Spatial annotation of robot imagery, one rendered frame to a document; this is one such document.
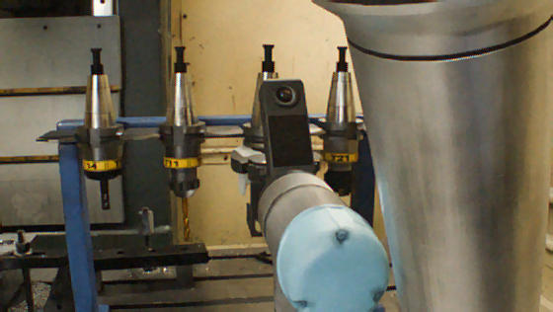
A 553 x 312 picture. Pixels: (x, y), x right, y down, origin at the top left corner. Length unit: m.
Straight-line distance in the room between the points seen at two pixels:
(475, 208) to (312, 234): 0.16
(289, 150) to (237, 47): 1.16
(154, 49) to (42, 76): 0.28
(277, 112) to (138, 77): 0.81
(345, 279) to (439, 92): 0.20
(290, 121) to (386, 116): 0.34
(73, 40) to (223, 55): 0.56
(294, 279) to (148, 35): 1.02
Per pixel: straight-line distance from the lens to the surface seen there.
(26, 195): 1.36
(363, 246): 0.34
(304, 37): 1.68
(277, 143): 0.50
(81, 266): 0.80
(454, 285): 0.23
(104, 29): 1.25
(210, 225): 1.73
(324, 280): 0.34
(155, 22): 1.29
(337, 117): 0.69
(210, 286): 0.95
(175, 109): 0.67
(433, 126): 0.17
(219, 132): 0.66
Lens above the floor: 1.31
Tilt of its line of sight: 11 degrees down
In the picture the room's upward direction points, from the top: straight up
